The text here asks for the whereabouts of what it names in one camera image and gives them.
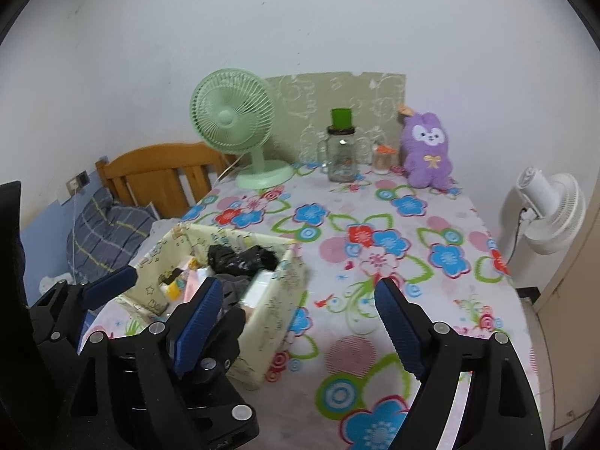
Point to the plaid grey pillow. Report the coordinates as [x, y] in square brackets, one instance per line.
[108, 234]

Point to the beige door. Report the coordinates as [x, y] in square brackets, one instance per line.
[572, 337]

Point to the yellow printed storage box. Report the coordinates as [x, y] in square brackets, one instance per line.
[267, 328]

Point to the green desk fan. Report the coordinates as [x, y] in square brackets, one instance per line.
[229, 112]

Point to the green printed board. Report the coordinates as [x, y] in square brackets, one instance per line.
[304, 93]

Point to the white standing fan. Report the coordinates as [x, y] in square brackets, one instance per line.
[539, 192]

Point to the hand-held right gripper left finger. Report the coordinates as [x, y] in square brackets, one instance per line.
[197, 328]

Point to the black plastic bag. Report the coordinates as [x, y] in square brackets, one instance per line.
[239, 260]

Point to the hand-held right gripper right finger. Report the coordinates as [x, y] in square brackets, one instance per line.
[398, 328]

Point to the floral tablecloth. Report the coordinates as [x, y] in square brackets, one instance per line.
[445, 300]

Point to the wall socket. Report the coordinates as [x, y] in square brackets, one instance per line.
[79, 180]

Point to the small cotton swab jar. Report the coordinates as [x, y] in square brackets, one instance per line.
[382, 161]

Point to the purple plush bunny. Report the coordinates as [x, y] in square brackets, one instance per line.
[429, 164]

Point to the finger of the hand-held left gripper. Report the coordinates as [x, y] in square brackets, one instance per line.
[220, 351]
[110, 286]

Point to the crumpled grey white cloth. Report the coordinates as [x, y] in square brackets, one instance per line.
[54, 281]

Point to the yellow cartoon tissue pack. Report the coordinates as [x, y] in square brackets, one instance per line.
[176, 288]

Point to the small orange ornament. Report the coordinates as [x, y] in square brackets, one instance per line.
[405, 111]

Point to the glass jar with green lid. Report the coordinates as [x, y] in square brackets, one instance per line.
[342, 159]

